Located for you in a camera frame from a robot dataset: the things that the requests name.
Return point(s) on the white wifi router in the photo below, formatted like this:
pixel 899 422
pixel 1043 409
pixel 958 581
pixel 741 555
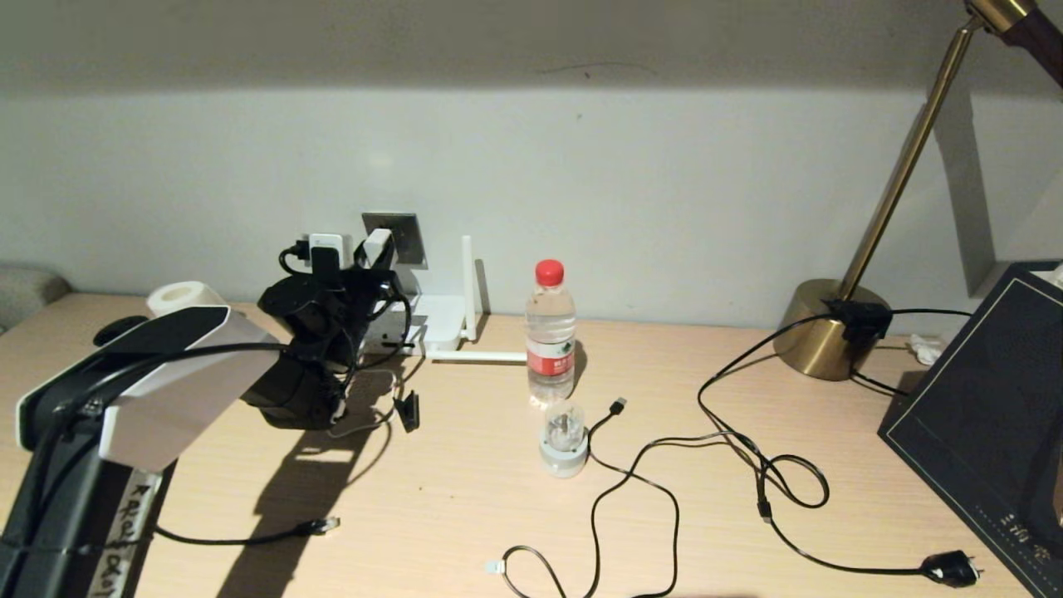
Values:
pixel 444 320

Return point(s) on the black round desk grommet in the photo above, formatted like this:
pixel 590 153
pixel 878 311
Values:
pixel 120 328

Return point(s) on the brass desk lamp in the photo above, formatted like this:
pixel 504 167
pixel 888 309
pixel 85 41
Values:
pixel 818 340

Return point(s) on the small black clip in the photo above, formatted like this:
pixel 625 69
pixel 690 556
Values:
pixel 409 411

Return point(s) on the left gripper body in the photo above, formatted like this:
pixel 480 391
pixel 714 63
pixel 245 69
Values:
pixel 324 307

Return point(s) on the clear water bottle red cap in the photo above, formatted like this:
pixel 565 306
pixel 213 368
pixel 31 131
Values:
pixel 549 332

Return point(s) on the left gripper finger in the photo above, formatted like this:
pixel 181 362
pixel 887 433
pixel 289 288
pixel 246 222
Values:
pixel 394 272
pixel 357 264

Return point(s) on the grey wall socket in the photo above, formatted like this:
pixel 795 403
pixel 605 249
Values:
pixel 410 237

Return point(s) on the white power adapter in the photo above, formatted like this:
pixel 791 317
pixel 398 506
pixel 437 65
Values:
pixel 375 245

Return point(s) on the crumpled white tissue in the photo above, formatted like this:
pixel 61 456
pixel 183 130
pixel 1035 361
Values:
pixel 923 350

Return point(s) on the white power adapter plug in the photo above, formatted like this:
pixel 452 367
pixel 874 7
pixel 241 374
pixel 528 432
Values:
pixel 330 245

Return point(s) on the small white dome humidifier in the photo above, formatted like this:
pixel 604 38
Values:
pixel 565 453

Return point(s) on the black inline switch box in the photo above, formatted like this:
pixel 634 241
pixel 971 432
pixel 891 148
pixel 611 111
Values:
pixel 859 321

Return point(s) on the white toilet paper roll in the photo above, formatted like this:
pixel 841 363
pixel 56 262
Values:
pixel 187 292

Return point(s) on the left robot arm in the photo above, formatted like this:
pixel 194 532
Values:
pixel 174 390

